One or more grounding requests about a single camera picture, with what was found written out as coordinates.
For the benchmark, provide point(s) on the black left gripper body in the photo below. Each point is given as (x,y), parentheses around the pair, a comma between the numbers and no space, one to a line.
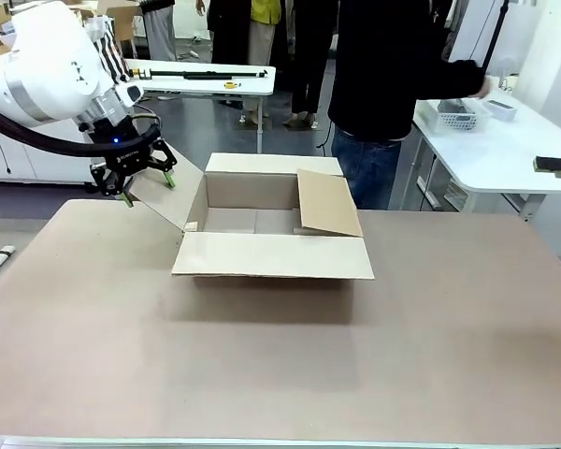
(121,156)

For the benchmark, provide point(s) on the black white striped bag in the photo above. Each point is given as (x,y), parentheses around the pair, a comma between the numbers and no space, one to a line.
(114,56)

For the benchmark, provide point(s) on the large white side table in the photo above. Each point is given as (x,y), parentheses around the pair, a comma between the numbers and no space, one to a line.
(486,154)

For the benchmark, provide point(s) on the yellow tape measure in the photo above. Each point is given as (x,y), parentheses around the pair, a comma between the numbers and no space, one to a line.
(232,85)

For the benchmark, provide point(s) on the bystander in grey trousers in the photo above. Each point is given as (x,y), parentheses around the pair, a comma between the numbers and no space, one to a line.
(159,28)

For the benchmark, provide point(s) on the bystander in black trousers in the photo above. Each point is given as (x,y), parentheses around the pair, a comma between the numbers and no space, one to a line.
(311,56)

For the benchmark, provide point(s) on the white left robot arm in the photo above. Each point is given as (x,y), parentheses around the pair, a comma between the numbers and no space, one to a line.
(51,56)

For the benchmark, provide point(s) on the dark grey item in basket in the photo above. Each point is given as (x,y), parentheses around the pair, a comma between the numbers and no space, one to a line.
(455,107)

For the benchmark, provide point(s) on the tall cardboard carton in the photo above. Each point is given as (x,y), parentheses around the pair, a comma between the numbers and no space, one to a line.
(121,16)

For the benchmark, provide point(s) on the white round desk fan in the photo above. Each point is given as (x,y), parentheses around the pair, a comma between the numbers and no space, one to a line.
(507,68)

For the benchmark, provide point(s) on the person's left hand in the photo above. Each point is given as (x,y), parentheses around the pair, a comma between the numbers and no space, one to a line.
(480,88)

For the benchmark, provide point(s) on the white plastic mesh basket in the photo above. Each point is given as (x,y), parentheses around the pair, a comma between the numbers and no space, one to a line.
(453,121)

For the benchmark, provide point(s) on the long black clamp tool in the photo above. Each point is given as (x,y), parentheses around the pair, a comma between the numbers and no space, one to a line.
(191,74)

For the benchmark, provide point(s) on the brown cardboard shipping box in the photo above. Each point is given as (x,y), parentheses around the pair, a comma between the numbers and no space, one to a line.
(271,257)

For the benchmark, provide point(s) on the grey flat box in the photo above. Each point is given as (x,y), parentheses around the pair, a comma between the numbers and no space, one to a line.
(501,110)

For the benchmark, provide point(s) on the person in black sweater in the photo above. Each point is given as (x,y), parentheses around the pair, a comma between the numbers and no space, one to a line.
(378,70)

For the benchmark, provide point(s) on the black stand pole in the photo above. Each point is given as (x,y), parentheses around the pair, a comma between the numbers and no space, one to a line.
(493,42)

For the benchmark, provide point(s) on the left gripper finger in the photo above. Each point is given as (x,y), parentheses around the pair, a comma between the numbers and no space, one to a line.
(166,161)
(110,182)

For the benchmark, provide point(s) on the bystander in yellow top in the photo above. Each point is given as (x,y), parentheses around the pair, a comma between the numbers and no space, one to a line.
(264,28)

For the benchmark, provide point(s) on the white table with long tool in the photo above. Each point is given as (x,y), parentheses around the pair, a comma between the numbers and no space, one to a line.
(191,86)

